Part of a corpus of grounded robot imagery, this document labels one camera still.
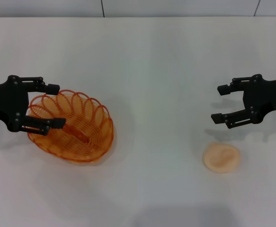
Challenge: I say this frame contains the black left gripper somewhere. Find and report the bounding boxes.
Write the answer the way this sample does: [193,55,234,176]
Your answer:
[0,75,67,137]

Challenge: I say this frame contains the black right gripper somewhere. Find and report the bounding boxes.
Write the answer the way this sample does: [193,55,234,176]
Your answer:
[211,74,276,130]

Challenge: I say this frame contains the orange woven plastic basket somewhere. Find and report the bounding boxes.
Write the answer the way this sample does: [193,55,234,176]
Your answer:
[27,89,115,166]

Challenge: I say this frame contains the pale round bread bun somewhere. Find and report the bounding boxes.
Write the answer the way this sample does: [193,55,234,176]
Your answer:
[202,141,241,174]

